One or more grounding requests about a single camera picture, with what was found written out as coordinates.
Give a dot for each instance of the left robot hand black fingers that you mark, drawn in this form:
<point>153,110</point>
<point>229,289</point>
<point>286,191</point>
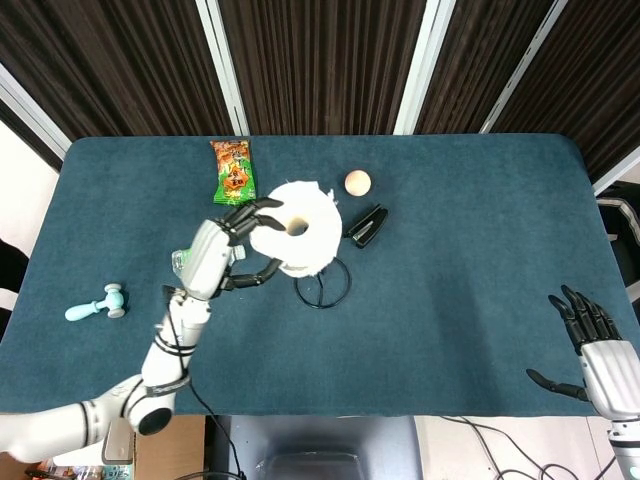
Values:
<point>205,262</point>

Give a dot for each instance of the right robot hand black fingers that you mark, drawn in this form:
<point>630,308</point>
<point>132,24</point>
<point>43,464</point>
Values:
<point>607,380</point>

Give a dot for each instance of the white paper towel roll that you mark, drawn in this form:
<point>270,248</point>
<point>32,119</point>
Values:
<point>320,235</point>

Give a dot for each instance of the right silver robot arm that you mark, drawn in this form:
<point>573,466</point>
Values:
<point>625,445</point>

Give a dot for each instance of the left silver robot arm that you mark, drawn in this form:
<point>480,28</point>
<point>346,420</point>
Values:
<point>165,360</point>

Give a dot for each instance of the clear bottle green label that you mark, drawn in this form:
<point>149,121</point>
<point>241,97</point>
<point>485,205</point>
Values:
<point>179,261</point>

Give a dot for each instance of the orange green snack packet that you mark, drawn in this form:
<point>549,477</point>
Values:
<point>232,170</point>

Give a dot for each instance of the light blue toy hammer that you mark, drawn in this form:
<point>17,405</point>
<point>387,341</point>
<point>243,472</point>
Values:
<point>111,300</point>

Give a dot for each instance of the black chair with white trim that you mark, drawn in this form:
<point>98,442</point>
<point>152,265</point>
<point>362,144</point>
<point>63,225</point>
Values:
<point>622,235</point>

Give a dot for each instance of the black stapler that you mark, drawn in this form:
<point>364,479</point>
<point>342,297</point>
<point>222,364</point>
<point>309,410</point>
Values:
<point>367,226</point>

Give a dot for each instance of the beige wooden ball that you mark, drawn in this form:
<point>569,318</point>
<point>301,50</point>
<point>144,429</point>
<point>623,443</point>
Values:
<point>358,183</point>

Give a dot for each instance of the blue felt table cover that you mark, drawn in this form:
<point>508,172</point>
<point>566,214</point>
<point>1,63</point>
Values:
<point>425,340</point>

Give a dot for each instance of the black object beside table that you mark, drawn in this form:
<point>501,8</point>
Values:
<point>12,265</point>

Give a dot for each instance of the brown cardboard box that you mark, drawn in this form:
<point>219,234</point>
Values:
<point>172,452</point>

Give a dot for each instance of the grey flat device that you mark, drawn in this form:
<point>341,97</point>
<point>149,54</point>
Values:
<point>119,447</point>

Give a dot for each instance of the dark brown curtain panel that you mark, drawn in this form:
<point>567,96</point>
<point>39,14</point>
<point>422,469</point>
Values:
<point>115,65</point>
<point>325,65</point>
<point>600,75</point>
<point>475,65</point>

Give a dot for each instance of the white box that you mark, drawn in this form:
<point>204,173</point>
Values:
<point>80,456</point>

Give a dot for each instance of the white partition post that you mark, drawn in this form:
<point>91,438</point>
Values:
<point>617,172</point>
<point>223,70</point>
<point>422,70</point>
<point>522,70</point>
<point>30,112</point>

